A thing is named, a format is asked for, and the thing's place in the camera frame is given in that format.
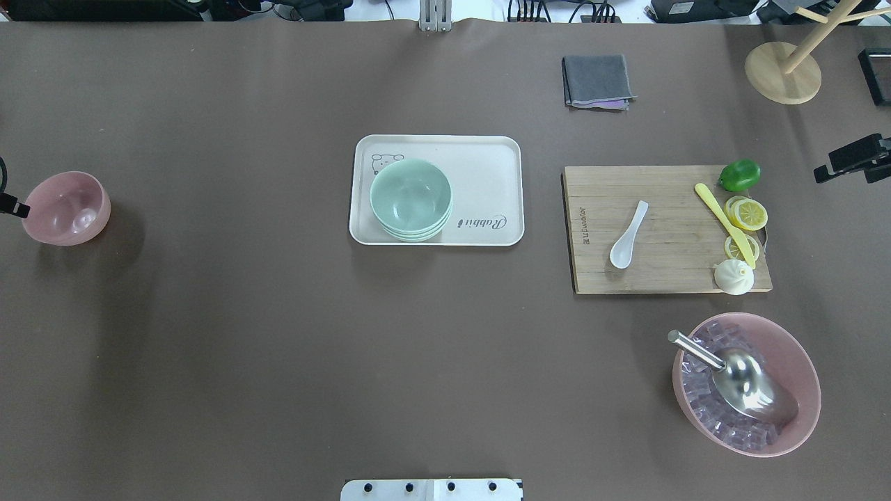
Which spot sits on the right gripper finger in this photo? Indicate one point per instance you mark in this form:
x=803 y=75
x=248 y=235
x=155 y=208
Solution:
x=877 y=172
x=853 y=158

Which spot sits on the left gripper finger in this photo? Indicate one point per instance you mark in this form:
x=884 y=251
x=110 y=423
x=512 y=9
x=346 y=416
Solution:
x=11 y=205

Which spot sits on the small pink bowl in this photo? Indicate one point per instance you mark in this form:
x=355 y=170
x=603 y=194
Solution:
x=67 y=209

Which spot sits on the large pink ice bowl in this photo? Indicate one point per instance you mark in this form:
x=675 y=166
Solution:
x=784 y=359

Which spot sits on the white ceramic spoon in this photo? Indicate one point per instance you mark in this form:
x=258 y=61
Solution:
x=621 y=253

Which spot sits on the wooden cup tree stand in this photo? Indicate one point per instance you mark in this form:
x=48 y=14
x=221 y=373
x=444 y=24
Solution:
x=787 y=73

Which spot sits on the green lime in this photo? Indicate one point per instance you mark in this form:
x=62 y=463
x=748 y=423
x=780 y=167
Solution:
x=740 y=175

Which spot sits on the lemon slice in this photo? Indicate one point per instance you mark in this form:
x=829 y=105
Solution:
x=732 y=250
x=746 y=213

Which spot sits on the yellow plastic knife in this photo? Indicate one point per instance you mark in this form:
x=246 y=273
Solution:
x=736 y=234

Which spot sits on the white steamed bun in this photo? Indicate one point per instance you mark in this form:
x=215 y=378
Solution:
x=734 y=277

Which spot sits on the bamboo cutting board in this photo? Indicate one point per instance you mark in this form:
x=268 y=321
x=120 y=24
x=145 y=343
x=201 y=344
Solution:
x=678 y=244

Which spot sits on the metal ice scoop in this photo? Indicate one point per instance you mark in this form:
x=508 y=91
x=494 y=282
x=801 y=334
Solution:
x=742 y=382

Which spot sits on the grey folded cloth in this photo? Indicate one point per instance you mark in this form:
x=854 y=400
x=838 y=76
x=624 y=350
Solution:
x=596 y=82

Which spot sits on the cream rabbit tray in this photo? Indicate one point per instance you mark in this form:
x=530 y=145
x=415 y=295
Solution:
x=485 y=173

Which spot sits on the stacked green bowls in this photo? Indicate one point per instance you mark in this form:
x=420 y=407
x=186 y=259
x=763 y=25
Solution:
x=411 y=199

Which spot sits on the aluminium frame post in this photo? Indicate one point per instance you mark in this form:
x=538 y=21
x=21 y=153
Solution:
x=435 y=15

